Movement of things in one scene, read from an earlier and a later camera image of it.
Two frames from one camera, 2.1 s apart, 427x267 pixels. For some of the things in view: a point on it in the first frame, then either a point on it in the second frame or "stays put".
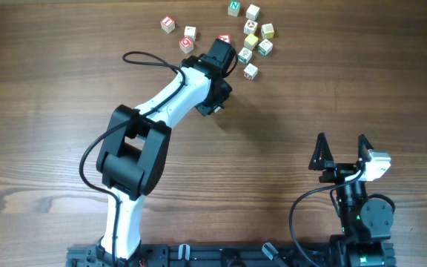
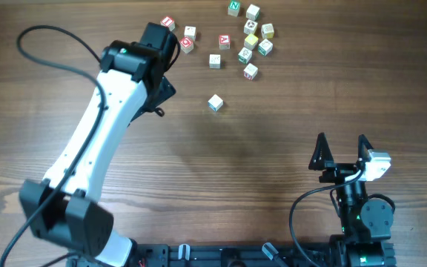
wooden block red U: (250, 71) stays put
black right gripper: (339, 169) stays put
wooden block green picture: (245, 55) stays put
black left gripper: (209, 107) -> (165, 90)
